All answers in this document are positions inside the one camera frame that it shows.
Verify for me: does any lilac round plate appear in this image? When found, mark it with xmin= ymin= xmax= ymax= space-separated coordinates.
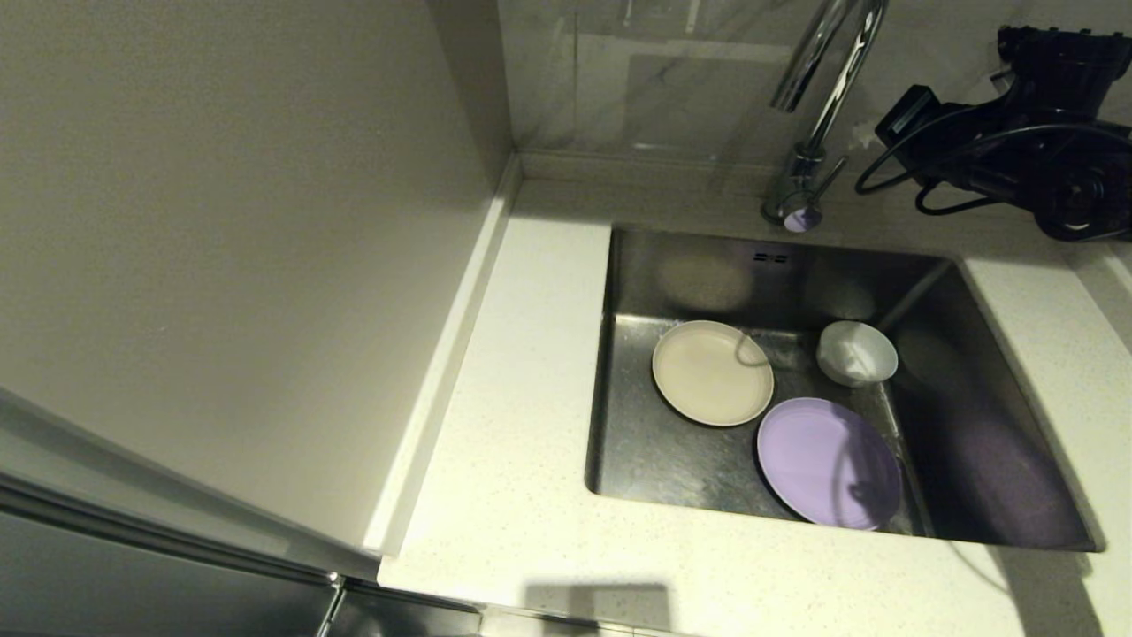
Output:
xmin=756 ymin=396 xmax=904 ymax=531

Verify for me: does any small white bowl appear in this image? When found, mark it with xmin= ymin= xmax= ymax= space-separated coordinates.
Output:
xmin=815 ymin=320 xmax=899 ymax=388

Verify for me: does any chrome gooseneck faucet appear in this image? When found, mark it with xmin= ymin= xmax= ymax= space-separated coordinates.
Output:
xmin=762 ymin=0 xmax=889 ymax=233

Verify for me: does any beige round plate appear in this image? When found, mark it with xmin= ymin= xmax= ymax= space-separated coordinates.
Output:
xmin=652 ymin=320 xmax=775 ymax=428

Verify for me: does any grey metal cabinet front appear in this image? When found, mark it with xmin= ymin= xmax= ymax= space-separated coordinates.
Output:
xmin=0 ymin=380 xmax=483 ymax=637

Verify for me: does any stainless steel sink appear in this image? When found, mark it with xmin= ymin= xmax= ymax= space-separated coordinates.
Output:
xmin=584 ymin=223 xmax=1105 ymax=551

